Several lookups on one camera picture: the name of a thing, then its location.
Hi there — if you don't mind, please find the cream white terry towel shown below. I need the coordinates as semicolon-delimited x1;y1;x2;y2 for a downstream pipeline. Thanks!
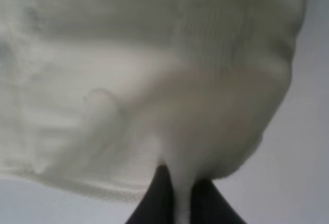
1;0;307;223

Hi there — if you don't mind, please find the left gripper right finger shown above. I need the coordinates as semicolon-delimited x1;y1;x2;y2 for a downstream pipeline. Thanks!
190;179;246;224

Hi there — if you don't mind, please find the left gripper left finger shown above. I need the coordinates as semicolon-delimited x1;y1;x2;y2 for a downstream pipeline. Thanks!
126;165;174;224

